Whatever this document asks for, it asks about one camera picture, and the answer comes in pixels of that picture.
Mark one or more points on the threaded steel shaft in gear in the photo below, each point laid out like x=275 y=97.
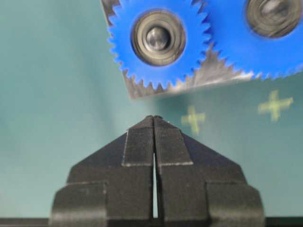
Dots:
x=274 y=12

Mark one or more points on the yellow cross mark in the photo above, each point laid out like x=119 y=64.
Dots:
x=274 y=105
x=193 y=119

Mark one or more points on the large blue gear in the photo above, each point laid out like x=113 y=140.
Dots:
x=245 y=43

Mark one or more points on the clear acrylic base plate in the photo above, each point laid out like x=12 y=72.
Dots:
x=212 y=71

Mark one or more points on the yellow cross mark far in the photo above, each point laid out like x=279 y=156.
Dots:
x=274 y=105

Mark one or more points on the yellow cross mark near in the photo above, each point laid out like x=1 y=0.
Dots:
x=193 y=119

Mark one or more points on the threaded steel shaft with collar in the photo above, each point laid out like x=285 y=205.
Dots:
x=157 y=39

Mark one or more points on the small blue gear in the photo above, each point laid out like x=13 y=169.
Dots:
x=131 y=21

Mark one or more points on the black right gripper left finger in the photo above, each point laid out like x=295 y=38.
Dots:
x=113 y=186

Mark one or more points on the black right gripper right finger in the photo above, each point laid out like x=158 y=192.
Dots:
x=198 y=187

